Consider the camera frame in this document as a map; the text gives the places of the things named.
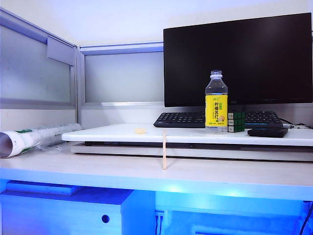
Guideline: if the rolled white green poster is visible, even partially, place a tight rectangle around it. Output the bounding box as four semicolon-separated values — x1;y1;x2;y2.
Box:
0;122;83;159

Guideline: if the black cable with connector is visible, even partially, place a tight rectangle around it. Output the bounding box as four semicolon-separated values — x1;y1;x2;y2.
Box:
278;117;313;130

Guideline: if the grey partition hanger plate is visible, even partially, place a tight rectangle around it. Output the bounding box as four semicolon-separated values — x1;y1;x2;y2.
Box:
46;36;75;67

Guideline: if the grey flat base board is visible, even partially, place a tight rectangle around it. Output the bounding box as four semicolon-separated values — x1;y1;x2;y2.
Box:
70;141;313;162

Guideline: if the crumpled clear plastic wrap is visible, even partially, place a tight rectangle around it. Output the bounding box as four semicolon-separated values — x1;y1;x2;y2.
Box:
36;142;65;155

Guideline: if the clear bottle yellow label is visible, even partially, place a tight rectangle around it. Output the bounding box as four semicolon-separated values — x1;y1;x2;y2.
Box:
205;70;229;135

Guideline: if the white wall socket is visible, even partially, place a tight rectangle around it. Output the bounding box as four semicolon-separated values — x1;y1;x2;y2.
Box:
154;210;167;235

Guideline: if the black rubik's cube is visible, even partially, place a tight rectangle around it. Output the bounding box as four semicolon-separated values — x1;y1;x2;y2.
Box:
227;111;246;133

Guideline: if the black smartphone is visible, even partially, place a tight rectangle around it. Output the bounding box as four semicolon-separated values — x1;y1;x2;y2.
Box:
247;127;289;138

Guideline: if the white desk cabinet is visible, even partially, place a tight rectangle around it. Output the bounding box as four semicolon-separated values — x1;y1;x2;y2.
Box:
0;189;157;235

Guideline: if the white flat board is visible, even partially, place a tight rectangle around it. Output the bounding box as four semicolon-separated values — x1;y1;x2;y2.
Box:
61;123;313;147

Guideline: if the black computer keyboard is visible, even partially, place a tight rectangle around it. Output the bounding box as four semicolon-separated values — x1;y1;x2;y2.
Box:
153;111;284;129

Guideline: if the black computer monitor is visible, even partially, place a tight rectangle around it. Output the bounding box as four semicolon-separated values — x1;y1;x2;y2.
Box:
163;12;313;108

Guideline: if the thin wooden stick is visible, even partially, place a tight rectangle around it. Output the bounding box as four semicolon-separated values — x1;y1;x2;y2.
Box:
161;132;169;170

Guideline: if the black cable under desk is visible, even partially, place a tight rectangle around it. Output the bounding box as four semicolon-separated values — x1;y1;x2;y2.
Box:
299;215;313;235

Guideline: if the grey cubicle partition frame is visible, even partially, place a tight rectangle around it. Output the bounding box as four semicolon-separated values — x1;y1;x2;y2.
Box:
0;7;164;128

